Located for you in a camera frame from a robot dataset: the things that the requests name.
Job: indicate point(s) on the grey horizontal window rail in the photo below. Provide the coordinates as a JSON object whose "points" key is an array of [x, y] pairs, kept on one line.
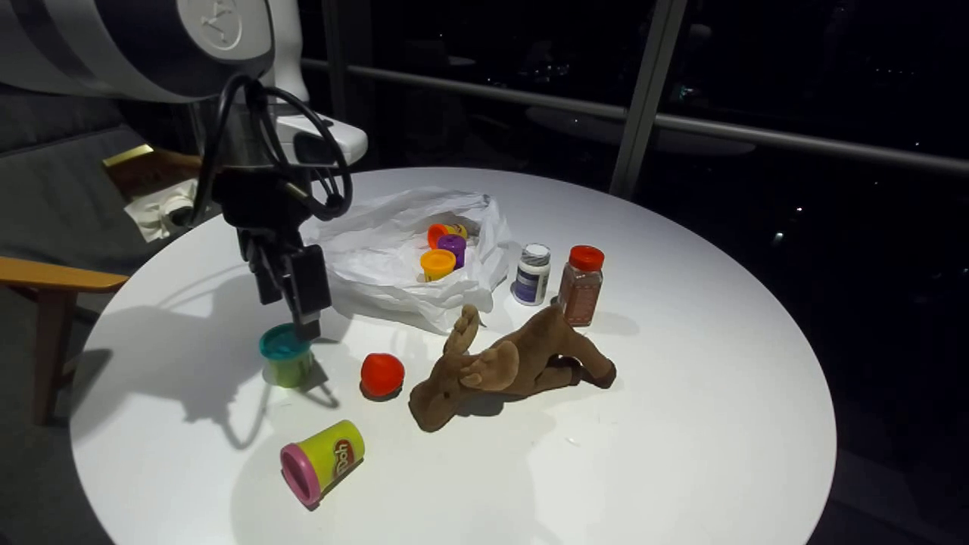
{"points": [[766, 141]]}

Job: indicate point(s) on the grey armchair wooden armrests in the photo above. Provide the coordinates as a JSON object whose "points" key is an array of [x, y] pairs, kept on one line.
{"points": [[48, 230]]}

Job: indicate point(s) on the spice jar red lid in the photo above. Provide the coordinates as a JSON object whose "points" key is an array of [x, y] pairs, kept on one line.
{"points": [[581, 288]]}

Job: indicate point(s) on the brown plush animal toy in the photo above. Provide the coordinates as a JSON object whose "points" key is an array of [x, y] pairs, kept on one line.
{"points": [[503, 368]]}

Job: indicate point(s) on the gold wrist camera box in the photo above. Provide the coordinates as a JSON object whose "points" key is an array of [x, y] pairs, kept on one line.
{"points": [[161, 207]]}

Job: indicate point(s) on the white bottle purple label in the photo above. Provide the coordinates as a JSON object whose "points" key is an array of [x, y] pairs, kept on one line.
{"points": [[531, 273]]}

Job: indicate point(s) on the small yellow tub orange lid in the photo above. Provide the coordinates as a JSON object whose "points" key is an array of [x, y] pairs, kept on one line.
{"points": [[436, 230]]}

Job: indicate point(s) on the blue toy cup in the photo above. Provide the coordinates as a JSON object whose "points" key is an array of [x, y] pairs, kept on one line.
{"points": [[285, 359]]}

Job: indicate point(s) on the white plastic bag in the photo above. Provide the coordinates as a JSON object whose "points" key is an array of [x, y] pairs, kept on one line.
{"points": [[381, 263]]}

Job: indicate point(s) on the green tub pink lid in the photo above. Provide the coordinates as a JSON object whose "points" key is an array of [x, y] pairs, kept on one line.
{"points": [[324, 463]]}

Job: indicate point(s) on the grey window post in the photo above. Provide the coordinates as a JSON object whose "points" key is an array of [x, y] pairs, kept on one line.
{"points": [[646, 92]]}

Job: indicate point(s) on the purple play-doh tub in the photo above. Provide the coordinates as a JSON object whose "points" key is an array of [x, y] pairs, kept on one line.
{"points": [[454, 251]]}

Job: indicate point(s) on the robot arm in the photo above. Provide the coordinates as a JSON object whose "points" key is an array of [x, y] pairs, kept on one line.
{"points": [[132, 47]]}

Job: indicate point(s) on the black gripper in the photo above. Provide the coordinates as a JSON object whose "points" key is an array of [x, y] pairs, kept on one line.
{"points": [[262, 201]]}

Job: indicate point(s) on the red play-doh tub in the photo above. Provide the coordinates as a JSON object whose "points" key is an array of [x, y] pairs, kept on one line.
{"points": [[381, 377]]}

